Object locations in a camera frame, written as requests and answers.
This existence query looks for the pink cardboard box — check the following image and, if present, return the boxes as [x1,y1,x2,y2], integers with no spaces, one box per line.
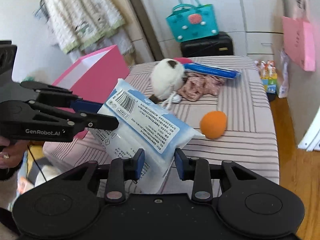
[51,44,131,140]

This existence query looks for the orange ball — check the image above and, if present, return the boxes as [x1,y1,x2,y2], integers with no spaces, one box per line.
[200,111,227,140]

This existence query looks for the white blue wipes pack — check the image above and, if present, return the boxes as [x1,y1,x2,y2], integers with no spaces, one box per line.
[89,79,204,193]

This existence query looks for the pink floral scrunchie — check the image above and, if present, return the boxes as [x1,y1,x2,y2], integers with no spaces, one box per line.
[177,72,226,102]

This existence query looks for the white brown plush toy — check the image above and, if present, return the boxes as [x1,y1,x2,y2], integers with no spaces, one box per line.
[149,59,185,110]

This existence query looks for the person's left hand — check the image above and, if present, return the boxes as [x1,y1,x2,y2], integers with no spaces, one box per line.
[0,137,29,169]

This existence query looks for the striped pink table cloth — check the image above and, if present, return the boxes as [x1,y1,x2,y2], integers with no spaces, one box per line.
[43,56,279,193]

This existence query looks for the white fleece trousers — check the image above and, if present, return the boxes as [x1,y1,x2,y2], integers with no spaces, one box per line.
[68,28,135,66]

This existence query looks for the white green fleece jacket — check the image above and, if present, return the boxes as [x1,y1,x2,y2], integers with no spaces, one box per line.
[44,0,125,54]

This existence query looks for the white door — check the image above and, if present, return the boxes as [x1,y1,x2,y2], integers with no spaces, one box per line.
[298,108,320,152]

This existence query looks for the yoghurt drink multipack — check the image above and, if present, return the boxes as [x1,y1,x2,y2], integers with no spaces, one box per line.
[255,60,278,94]

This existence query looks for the black suitcase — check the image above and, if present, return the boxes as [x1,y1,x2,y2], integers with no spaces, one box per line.
[180,31,234,57]

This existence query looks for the teal felt tote bag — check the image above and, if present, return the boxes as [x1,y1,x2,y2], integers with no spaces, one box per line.
[166,0,219,42]

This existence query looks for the white wardrobe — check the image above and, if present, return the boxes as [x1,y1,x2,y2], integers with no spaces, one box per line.
[120,0,288,61]

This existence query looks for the pink paper bag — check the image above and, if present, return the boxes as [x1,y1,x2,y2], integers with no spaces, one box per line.
[282,0,316,72]

